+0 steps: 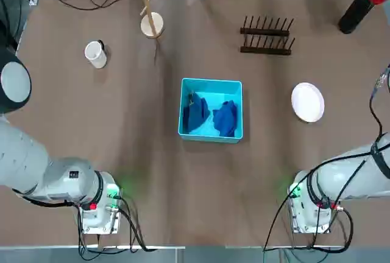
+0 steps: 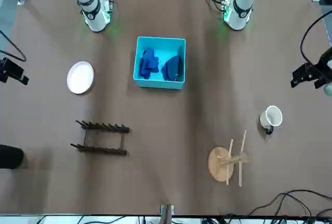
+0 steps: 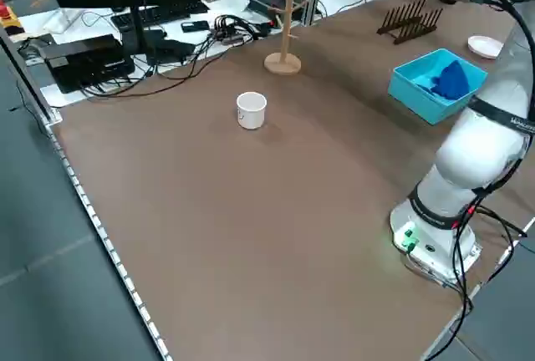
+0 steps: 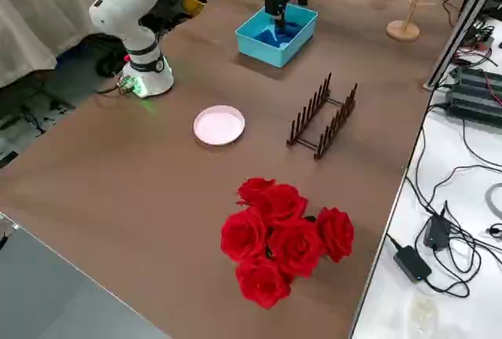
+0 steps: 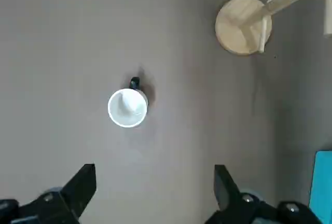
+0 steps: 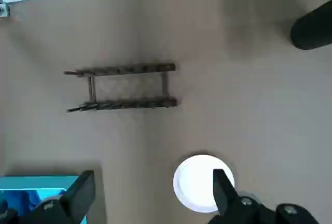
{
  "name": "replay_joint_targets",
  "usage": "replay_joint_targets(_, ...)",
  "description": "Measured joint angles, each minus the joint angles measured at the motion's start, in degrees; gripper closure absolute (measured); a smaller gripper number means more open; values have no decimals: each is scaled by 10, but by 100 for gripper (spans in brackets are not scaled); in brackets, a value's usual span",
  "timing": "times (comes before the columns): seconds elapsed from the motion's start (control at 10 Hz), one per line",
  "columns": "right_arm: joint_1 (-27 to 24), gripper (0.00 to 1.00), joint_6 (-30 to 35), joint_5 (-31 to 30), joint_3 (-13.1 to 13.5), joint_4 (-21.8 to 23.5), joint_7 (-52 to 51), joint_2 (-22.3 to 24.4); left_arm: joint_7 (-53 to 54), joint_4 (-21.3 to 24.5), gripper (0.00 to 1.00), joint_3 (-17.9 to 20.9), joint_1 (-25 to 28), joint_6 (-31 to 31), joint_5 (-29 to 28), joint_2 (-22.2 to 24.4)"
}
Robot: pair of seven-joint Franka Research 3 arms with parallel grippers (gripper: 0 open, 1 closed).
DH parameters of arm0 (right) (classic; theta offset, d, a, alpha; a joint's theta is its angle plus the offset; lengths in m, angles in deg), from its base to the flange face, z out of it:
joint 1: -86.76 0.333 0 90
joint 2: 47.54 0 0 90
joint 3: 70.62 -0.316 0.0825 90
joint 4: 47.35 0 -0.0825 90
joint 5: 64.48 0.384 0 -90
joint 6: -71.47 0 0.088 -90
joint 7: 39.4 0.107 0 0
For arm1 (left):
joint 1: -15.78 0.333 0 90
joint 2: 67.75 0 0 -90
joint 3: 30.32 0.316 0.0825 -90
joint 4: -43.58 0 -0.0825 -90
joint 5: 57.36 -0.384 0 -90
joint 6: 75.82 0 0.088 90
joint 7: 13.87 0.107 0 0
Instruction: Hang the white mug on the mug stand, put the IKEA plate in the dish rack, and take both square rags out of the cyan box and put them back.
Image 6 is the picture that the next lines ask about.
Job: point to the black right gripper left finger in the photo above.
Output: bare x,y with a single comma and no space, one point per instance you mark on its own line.
80,190

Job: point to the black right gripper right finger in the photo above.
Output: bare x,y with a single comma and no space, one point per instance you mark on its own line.
224,190

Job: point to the pale round plate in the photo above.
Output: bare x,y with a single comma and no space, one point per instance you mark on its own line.
194,182

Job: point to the blue square rag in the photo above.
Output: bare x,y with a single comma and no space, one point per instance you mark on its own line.
20,199

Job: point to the cyan plastic box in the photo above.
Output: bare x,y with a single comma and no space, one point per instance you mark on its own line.
39,182

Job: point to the dark wooden dish rack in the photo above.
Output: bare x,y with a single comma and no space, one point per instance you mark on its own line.
145,68

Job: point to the black vase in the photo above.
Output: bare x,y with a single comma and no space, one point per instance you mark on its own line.
311,29

